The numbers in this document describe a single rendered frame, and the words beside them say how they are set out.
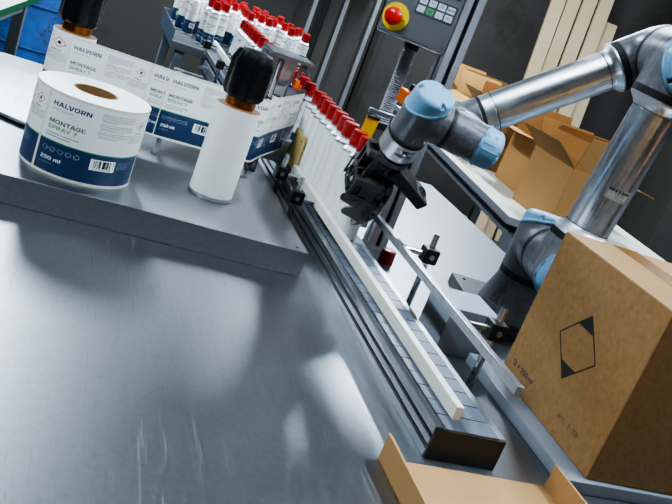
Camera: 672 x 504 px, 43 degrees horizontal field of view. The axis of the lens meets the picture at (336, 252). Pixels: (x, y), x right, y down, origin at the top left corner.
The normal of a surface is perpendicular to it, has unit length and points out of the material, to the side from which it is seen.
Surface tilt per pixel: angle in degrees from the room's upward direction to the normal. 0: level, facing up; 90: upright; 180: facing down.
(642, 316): 90
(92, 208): 90
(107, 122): 90
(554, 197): 90
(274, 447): 0
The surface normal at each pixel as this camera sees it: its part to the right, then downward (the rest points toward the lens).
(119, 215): 0.24, 0.39
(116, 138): 0.63, 0.45
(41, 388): 0.35, -0.89
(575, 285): -0.91, -0.25
